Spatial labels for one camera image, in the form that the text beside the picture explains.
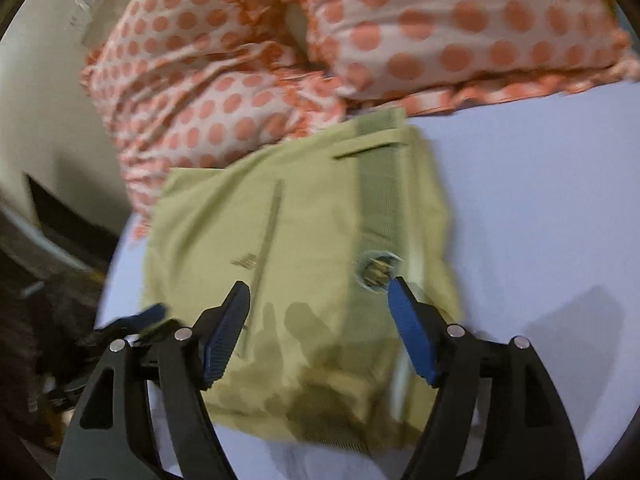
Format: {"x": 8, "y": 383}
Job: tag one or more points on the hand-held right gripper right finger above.
{"x": 413, "y": 331}

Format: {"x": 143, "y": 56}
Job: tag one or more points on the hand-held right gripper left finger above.
{"x": 226, "y": 336}

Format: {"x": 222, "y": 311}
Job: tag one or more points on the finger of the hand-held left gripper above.
{"x": 148, "y": 314}

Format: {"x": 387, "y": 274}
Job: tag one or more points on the olive green pants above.
{"x": 310, "y": 280}

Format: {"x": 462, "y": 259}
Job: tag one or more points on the dark furniture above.
{"x": 55, "y": 240}

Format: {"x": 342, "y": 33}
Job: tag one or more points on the white bed sheet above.
{"x": 530, "y": 220}

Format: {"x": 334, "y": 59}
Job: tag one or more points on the orange polka dot pillow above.
{"x": 310, "y": 55}

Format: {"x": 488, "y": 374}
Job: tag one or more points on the white wall switch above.
{"x": 89, "y": 4}

